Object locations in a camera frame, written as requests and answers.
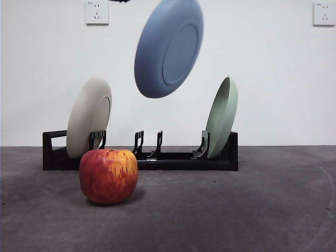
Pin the blue plate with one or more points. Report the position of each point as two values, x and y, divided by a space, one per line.
168 50

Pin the red yellow apple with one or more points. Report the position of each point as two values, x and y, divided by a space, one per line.
108 178

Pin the black plate rack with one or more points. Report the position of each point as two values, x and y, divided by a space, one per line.
183 164

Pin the green plate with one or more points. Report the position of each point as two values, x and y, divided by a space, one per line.
222 118

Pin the beige plate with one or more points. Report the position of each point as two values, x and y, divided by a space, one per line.
84 118

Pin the white wall socket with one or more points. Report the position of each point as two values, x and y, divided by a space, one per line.
97 13
324 14

